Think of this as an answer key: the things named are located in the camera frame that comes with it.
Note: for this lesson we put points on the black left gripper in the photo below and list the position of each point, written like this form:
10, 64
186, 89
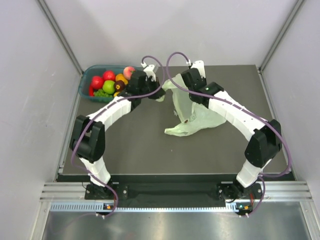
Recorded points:
158, 94

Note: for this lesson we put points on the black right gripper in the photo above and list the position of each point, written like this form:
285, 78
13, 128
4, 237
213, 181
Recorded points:
205, 80

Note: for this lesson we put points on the pink fake peach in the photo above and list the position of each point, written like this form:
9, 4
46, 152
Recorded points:
128, 71

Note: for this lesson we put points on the dark purple fake mangosteen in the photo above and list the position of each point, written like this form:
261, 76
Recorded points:
119, 86

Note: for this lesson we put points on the green fake apple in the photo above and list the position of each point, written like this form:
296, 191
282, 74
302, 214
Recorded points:
108, 87

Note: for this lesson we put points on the light green plastic bag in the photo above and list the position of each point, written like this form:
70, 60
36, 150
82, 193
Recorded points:
193, 116

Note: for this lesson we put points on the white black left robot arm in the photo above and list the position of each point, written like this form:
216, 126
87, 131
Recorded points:
88, 141

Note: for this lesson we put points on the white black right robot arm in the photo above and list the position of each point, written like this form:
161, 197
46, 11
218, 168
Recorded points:
262, 136

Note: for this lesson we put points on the orange fake fruit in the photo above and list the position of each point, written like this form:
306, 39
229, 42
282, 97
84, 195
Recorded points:
121, 77

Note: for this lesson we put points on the red fake apple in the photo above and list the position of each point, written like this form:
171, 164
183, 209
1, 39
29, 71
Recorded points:
109, 75

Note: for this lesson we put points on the green fake grapes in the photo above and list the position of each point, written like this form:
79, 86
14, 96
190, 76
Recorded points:
102, 94

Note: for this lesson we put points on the red fake chili pepper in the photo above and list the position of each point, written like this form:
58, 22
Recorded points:
91, 91

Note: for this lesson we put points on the teal plastic basket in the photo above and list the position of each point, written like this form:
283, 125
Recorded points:
96, 70

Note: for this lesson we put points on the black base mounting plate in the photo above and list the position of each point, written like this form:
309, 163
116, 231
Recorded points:
170, 190

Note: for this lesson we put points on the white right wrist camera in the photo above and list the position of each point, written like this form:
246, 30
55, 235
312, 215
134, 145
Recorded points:
200, 66

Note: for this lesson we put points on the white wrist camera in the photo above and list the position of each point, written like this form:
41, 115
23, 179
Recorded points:
200, 66
150, 71

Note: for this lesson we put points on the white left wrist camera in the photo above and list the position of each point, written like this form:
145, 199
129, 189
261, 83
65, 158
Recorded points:
150, 71

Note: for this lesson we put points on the grey slotted cable duct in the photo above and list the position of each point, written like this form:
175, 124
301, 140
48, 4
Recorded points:
102, 207

